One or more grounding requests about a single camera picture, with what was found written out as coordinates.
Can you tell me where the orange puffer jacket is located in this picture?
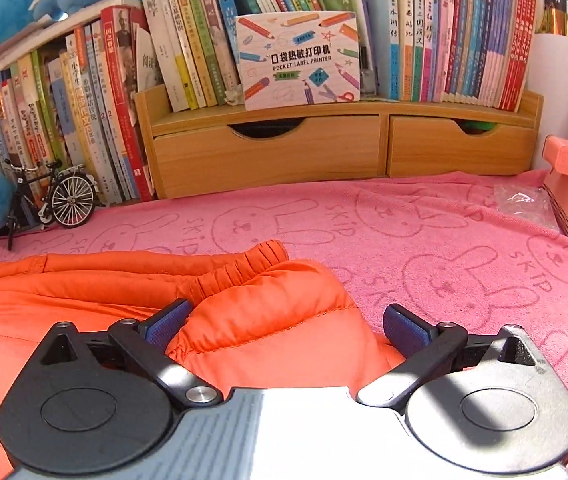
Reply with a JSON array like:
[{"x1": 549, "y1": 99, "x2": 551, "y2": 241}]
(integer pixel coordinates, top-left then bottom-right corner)
[{"x1": 0, "y1": 240, "x2": 403, "y2": 478}]

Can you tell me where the pink bunny towel mat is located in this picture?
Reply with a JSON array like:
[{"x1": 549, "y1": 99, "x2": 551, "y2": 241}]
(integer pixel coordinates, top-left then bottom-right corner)
[{"x1": 0, "y1": 169, "x2": 568, "y2": 480}]

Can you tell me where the clear plastic bag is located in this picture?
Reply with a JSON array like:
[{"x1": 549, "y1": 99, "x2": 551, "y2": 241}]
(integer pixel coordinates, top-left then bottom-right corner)
[{"x1": 493, "y1": 184, "x2": 560, "y2": 231}]

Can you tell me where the miniature bicycle model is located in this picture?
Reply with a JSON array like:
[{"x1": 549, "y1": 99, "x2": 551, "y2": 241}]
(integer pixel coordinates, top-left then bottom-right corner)
[{"x1": 4, "y1": 158, "x2": 104, "y2": 252}]

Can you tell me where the wooden desk drawer shelf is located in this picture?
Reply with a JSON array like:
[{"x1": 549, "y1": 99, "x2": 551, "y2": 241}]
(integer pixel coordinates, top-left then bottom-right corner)
[{"x1": 136, "y1": 86, "x2": 543, "y2": 198}]

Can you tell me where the pocket label printer box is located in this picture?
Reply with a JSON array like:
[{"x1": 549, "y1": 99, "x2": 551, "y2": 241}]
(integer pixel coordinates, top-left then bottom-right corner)
[{"x1": 236, "y1": 11, "x2": 361, "y2": 110}]

